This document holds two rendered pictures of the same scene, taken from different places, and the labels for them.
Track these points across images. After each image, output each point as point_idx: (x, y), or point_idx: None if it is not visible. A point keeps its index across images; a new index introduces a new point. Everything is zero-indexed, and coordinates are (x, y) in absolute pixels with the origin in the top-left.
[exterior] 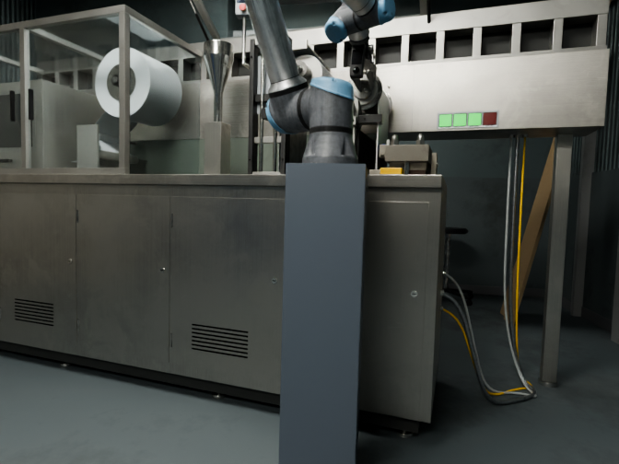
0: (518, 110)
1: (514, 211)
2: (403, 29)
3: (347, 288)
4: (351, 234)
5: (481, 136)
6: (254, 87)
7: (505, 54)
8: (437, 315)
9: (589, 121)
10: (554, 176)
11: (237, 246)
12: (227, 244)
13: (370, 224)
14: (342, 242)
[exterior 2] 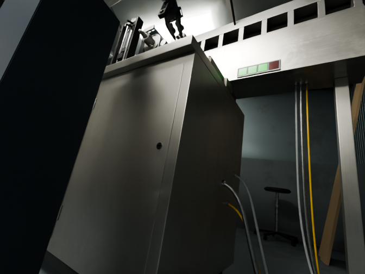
0: (295, 57)
1: (302, 136)
2: (220, 31)
3: (2, 60)
4: (30, 7)
5: (273, 88)
6: (118, 45)
7: (283, 28)
8: (192, 182)
9: (359, 52)
10: (336, 108)
11: None
12: None
13: (140, 91)
14: (20, 17)
